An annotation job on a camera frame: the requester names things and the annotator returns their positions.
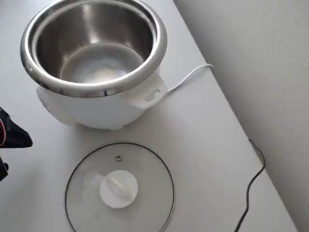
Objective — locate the white rice cooker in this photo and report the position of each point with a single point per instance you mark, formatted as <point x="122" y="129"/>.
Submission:
<point x="96" y="111"/>

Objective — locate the stainless steel inner pot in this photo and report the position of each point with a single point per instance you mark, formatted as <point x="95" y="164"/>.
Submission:
<point x="96" y="36"/>

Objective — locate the glass lid with white knob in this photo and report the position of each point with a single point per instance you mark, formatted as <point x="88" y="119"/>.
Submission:
<point x="118" y="191"/>

